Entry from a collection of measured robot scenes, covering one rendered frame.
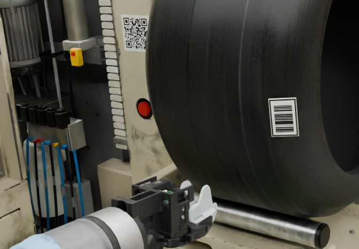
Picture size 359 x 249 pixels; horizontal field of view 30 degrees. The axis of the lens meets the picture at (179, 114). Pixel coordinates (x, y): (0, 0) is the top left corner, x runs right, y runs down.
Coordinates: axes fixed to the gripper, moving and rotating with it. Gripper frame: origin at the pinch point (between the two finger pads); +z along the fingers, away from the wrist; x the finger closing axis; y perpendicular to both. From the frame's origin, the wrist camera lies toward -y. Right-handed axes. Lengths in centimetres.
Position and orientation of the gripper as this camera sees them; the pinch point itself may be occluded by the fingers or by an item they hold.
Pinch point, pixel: (209, 210)
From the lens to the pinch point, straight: 104.4
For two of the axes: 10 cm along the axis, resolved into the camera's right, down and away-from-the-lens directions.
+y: -0.1, -9.8, -2.1
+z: 6.1, -1.7, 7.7
